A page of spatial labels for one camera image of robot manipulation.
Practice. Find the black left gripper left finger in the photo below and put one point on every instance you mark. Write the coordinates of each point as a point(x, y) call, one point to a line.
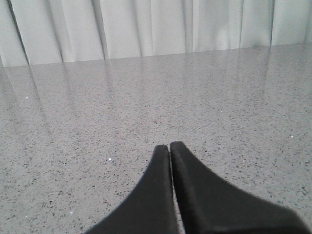
point(149, 208)

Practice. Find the white pleated curtain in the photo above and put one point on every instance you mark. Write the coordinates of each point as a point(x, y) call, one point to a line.
point(53, 31)

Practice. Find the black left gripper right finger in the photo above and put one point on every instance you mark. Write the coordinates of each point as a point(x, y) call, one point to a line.
point(210, 205)

